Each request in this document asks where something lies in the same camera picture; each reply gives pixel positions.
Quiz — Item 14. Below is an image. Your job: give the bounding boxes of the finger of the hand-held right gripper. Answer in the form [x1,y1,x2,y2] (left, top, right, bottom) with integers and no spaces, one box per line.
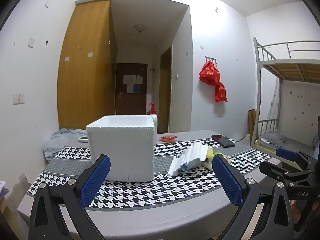
[259,161,313,180]
[276,148,316,167]

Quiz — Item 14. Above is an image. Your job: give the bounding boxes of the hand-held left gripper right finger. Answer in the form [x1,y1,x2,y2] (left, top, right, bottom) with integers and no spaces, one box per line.
[212,154,295,240]

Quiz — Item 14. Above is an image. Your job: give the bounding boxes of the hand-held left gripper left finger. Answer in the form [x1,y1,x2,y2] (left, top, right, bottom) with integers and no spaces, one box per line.
[28,154,112,240]

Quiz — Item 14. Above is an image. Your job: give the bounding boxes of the blue face mask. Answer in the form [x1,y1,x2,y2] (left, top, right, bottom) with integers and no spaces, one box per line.
[180,159,203,172]

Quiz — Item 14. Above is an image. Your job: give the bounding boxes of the white foam box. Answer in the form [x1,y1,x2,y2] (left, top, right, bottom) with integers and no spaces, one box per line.
[86,115,158,182]

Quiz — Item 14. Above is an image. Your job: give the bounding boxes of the white corrugated foam sheet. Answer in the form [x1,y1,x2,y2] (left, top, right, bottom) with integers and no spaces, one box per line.
[167,144,209,176]

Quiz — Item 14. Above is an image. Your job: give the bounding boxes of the folded grey cloth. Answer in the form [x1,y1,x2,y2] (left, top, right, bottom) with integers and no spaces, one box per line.
[260,131,287,147]

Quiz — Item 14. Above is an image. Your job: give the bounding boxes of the black smartphone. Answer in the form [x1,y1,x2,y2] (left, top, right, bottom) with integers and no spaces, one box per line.
[211,135,236,147]

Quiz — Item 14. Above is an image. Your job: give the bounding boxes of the leaning wooden boards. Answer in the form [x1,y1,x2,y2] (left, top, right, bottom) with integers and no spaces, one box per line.
[247,109,257,145]

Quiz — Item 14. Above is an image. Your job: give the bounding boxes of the grey-blue quilt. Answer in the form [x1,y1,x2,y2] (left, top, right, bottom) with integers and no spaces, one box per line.
[43,127,88,160]

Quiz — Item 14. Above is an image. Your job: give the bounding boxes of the white hanging curtain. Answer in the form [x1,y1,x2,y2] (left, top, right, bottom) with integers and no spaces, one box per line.
[269,77,282,130]

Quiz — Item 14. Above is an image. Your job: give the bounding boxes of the white pump bottle red cap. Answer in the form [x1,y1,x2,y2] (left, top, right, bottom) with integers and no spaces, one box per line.
[148,101,158,134]

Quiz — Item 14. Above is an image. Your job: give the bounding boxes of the dark brown entry door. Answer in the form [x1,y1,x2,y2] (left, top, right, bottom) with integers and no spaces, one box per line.
[115,63,148,115]

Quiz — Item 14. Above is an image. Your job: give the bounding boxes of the red plastic bag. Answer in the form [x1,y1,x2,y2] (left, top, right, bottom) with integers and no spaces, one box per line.
[199,60,222,85]
[214,81,228,103]

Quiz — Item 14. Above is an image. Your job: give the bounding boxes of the metal bunk bed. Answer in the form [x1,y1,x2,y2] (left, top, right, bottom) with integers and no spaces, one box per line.
[252,37,320,170]

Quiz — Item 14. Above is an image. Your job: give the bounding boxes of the printed paper sheets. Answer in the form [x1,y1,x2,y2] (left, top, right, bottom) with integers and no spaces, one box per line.
[0,180,9,200]

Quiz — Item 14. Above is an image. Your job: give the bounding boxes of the wooden wardrobe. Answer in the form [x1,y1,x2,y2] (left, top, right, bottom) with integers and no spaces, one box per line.
[57,0,118,130]

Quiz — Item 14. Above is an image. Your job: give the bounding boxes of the wooden side door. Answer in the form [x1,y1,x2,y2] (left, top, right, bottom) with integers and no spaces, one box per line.
[159,45,173,133]

